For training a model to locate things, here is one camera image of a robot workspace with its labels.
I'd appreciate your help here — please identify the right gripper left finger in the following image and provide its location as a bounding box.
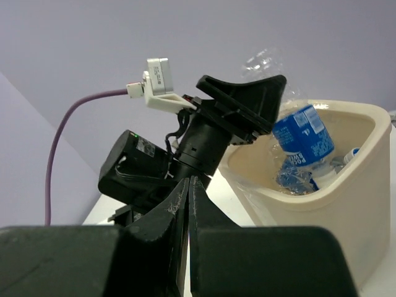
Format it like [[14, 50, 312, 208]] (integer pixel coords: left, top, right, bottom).
[[1, 179, 189, 296]]

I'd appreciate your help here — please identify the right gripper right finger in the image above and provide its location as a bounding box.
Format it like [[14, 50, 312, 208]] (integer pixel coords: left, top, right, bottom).
[[189, 176, 358, 296]]

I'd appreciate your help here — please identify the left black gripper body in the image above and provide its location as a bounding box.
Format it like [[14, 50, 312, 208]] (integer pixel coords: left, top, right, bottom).
[[182, 95, 269, 145]]

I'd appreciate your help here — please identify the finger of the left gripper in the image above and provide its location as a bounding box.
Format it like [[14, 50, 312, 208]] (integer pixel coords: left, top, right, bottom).
[[196, 75, 287, 135]]

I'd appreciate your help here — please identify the blue label bottle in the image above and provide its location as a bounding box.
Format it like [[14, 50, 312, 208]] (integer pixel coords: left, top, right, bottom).
[[273, 156, 319, 196], [240, 48, 338, 189], [330, 147, 359, 173]]

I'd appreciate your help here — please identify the blue label bottle front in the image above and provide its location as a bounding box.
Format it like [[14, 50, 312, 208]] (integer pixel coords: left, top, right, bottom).
[[330, 147, 359, 173]]

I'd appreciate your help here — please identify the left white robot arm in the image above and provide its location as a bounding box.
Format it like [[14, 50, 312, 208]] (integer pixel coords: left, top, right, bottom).
[[98, 75, 287, 226]]

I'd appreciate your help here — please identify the beige plastic bin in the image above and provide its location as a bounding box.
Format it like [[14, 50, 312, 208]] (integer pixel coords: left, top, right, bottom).
[[218, 100, 395, 291]]

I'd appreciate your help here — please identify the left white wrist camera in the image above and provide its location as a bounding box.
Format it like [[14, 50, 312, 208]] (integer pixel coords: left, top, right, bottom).
[[126, 58, 197, 114]]

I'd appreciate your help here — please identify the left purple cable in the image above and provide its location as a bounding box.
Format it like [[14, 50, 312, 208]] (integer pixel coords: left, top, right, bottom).
[[45, 88, 128, 226]]

